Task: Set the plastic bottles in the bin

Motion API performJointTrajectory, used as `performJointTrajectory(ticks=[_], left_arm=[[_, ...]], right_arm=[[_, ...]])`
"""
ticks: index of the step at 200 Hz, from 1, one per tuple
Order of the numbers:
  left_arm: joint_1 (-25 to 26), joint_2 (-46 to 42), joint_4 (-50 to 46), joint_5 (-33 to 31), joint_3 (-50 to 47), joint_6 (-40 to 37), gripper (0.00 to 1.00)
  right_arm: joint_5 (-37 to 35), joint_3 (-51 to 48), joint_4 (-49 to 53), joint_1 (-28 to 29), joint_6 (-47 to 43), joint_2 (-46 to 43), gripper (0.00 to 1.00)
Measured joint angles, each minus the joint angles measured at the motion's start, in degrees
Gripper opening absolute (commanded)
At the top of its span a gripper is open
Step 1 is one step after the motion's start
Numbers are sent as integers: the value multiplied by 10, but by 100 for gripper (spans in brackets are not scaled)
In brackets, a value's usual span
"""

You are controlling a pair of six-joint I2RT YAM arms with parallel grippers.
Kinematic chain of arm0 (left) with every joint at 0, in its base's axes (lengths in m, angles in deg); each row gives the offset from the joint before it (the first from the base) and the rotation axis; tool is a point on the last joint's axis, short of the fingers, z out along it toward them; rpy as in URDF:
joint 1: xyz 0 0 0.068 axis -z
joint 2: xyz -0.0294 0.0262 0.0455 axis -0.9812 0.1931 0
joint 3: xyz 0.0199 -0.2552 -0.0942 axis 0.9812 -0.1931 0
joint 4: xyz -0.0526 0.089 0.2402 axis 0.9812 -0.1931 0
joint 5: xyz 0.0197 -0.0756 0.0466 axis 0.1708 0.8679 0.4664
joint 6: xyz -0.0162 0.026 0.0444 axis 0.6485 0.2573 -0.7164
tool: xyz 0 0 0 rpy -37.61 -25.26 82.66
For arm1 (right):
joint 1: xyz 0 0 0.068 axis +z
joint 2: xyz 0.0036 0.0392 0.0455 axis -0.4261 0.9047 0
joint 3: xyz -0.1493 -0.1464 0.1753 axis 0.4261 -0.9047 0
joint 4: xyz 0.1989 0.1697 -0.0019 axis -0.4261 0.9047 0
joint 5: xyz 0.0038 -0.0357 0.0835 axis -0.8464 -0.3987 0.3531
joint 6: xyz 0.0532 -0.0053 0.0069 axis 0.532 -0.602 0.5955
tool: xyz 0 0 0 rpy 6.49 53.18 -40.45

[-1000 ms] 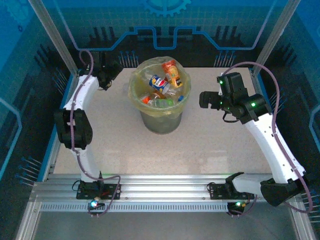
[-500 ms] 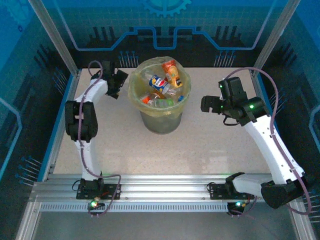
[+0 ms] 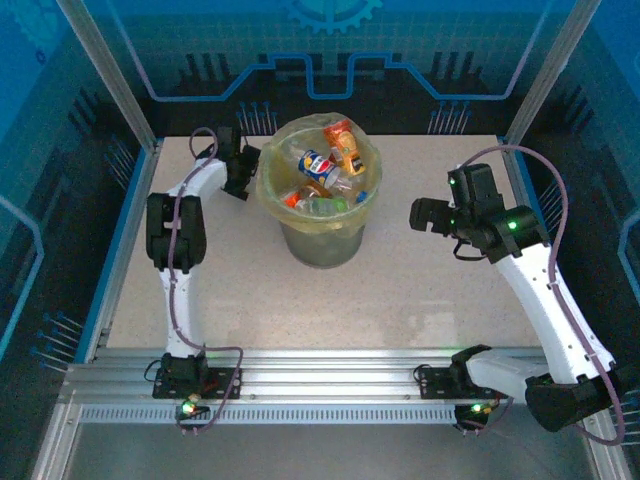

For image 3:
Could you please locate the Pepsi bottle blue cap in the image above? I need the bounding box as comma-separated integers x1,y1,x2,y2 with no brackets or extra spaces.
298,148,354,194

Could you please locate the orange juice bottle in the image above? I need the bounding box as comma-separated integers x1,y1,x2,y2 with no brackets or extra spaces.
322,118,370,177

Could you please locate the plastic bin with green liner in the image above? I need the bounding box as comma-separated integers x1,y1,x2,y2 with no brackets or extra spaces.
255,112,385,270

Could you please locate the right LED circuit board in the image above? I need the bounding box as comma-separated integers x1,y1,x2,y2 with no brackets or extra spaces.
453,401,497,435

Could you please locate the led circuit board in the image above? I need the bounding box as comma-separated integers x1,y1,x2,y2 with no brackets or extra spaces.
453,401,497,435
174,392,212,436

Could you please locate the left LED circuit board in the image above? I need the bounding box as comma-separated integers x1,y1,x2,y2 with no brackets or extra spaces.
174,392,212,436

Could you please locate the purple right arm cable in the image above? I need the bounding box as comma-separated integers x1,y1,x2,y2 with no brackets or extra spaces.
452,144,629,447

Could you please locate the left aluminium side rail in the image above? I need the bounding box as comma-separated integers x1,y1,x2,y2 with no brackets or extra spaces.
74,138,165,364

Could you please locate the left aluminium frame post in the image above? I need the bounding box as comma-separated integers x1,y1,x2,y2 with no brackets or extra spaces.
56,0,164,154

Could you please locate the aluminium frame post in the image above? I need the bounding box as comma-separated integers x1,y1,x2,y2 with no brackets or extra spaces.
56,0,164,154
501,0,601,151

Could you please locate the right aluminium frame post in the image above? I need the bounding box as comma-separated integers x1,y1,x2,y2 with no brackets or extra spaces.
501,0,601,151

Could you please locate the aluminium mounting rail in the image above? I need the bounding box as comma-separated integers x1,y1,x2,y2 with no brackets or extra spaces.
57,346,601,407

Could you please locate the slotted aluminium cable duct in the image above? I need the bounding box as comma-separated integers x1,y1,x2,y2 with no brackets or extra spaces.
78,405,586,426

